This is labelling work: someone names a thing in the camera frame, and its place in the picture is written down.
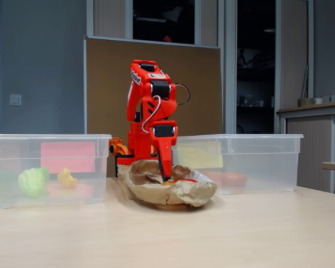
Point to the clear plastic bin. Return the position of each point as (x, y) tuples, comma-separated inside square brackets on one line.
[(262, 162), (11, 156)]

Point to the brown cork board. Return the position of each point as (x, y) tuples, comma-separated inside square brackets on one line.
[(198, 97)]

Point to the red toy chili pepper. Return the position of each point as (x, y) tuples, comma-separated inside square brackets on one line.
[(188, 181)]

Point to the orange table clamp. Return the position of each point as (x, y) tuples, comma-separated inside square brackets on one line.
[(114, 148)]

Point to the brown toy donut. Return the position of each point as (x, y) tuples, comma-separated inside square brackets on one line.
[(234, 179)]

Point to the wooden base block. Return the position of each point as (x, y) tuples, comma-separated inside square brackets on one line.
[(123, 171)]

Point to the yellow-green paper label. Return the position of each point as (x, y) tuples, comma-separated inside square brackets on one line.
[(198, 155)]

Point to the small red object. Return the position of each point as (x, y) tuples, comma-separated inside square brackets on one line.
[(167, 38)]

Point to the grey leaning tube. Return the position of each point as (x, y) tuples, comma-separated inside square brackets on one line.
[(305, 83)]

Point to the white light switch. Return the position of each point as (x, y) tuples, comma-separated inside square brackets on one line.
[(15, 100)]

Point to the green toy apple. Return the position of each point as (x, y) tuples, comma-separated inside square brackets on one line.
[(45, 173)]

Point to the crumpled brown paper bag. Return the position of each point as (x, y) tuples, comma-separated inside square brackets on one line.
[(162, 195)]

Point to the yellow toy banana bunch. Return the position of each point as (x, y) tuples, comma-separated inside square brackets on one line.
[(67, 180)]

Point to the pink paper label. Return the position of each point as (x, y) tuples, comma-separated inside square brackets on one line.
[(67, 156)]

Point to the light green toy grapes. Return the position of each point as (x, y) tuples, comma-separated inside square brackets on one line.
[(30, 181)]

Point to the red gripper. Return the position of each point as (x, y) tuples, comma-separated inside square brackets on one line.
[(164, 131)]

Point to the red robot arm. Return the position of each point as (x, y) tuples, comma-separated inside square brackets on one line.
[(136, 97)]

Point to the grey roller shutter cabinet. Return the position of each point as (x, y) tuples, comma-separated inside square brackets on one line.
[(310, 145)]

